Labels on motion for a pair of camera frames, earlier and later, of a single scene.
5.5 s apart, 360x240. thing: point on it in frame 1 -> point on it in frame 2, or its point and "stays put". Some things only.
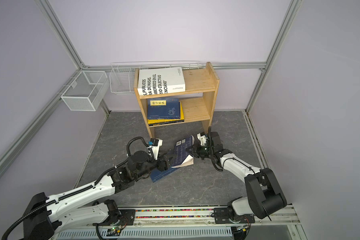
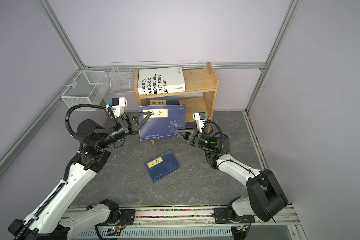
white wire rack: (122, 74) stays put
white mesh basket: (87, 91) stays put
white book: (160, 80) stays put
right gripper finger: (194, 149) -> (191, 140)
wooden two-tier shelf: (201, 86) stays put
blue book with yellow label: (181, 157) -> (163, 121)
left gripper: (166, 165) -> (130, 125)
